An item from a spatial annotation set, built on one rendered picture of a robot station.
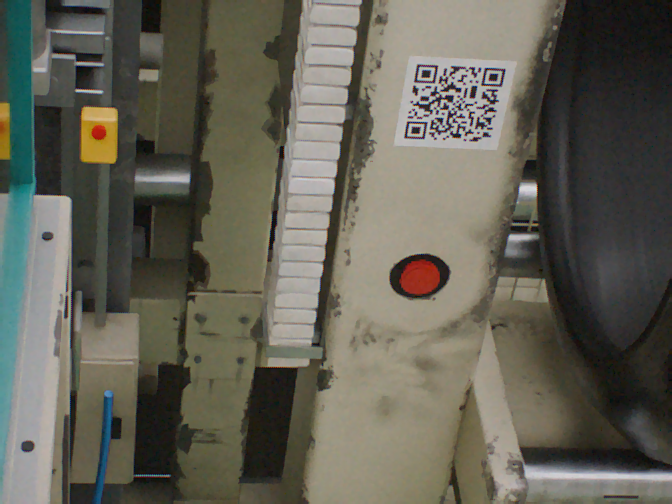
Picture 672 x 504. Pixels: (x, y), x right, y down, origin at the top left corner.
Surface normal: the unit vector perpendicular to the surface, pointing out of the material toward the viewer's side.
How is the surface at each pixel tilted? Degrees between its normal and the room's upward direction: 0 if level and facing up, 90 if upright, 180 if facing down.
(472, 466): 90
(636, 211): 35
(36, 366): 0
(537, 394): 0
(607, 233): 30
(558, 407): 0
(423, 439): 90
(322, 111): 90
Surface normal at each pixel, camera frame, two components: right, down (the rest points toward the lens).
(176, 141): 0.07, 0.71
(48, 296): 0.11, -0.77
